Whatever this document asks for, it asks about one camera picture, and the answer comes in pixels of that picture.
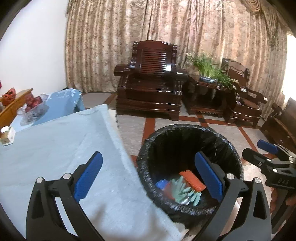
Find wooden tv cabinet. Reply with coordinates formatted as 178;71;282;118
0;88;33;128

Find dark red fruits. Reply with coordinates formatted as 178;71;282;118
25;93;49;113

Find person's right hand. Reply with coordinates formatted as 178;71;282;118
269;187;296;214

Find small white tissue box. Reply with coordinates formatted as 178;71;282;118
1;126;16;146

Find dark wooden sofa edge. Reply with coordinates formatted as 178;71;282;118
260;98;296;153

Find dark wooden side table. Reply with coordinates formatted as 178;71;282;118
182;75;231;118

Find glass fruit bowl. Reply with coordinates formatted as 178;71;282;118
16;93;49;126

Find dark wooden armchair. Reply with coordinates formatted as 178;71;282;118
114;40;188;121
221;58;268;128

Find green potted plant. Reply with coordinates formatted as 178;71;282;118
186;52;233;89

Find black trash bin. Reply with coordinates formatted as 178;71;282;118
137;124;244;227

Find blue cloth covered stool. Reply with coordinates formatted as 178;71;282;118
10;88;85;132

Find green rubber glove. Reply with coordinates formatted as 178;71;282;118
170;176;202;206

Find beige patterned curtain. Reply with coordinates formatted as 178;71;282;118
65;0;288;117

